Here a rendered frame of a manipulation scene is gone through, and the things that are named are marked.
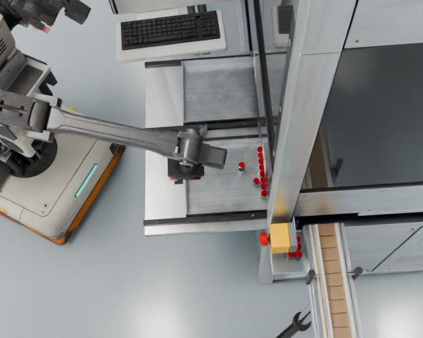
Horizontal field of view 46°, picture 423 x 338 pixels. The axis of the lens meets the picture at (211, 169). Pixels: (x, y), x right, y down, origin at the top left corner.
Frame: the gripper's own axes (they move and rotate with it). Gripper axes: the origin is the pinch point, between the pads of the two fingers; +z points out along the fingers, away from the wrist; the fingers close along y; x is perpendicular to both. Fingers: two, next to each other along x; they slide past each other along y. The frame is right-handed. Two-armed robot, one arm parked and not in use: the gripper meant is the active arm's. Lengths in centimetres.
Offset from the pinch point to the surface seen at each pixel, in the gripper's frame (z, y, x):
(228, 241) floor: 104, 33, 11
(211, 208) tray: 18.1, 11.1, -3.1
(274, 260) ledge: 14.8, 29.4, -21.4
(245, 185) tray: 15.8, 22.5, 4.5
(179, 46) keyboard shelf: 27, 3, 70
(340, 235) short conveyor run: 6, 49, -16
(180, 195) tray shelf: 20.3, 1.0, 2.5
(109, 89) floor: 115, -30, 107
